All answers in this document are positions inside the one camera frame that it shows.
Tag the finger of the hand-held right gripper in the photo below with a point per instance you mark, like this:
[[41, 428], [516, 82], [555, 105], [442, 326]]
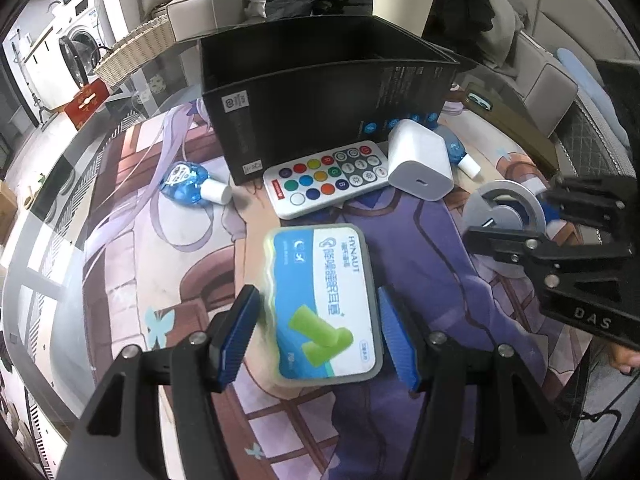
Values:
[[575, 280], [595, 205]]

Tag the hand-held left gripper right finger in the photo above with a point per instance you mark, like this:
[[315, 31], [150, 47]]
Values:
[[400, 345]]

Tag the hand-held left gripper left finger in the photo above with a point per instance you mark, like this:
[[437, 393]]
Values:
[[239, 342]]

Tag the grey earplug case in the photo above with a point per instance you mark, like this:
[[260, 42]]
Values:
[[325, 290]]

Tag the person's right hand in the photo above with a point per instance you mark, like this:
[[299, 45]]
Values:
[[625, 360]]

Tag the black quilted cushion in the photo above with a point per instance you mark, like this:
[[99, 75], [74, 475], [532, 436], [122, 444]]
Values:
[[600, 155]]

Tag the grey round disc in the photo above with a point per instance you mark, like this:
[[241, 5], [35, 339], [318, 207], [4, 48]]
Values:
[[500, 207]]

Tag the printed desk mat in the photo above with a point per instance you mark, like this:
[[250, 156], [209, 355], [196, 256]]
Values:
[[165, 270]]

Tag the brown cardboard box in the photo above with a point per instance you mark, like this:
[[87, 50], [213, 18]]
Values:
[[515, 120]]

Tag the light blue cushion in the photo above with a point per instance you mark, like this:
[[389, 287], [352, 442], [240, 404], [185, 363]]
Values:
[[587, 80]]

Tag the blue bottle with white cap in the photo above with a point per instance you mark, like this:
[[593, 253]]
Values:
[[457, 152], [187, 182]]

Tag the white remote control coloured buttons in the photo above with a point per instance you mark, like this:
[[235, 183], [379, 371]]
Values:
[[325, 180]]

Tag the white charger adapter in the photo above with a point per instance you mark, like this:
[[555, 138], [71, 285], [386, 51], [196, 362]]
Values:
[[417, 155]]

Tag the grey garment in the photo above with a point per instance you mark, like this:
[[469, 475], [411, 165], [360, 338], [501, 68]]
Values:
[[502, 30]]

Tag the black cardboard box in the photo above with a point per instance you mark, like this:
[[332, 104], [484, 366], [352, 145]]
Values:
[[310, 105]]

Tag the beige card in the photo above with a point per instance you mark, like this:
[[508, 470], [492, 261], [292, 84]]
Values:
[[402, 0]]

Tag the red packet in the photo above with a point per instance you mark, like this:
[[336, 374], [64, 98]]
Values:
[[87, 102]]

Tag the white wicker basket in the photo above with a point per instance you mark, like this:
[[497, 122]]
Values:
[[132, 52]]

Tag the beige sofa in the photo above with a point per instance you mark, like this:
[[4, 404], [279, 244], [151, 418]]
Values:
[[200, 10]]

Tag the white washing machine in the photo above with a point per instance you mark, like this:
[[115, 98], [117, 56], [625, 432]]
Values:
[[82, 30]]

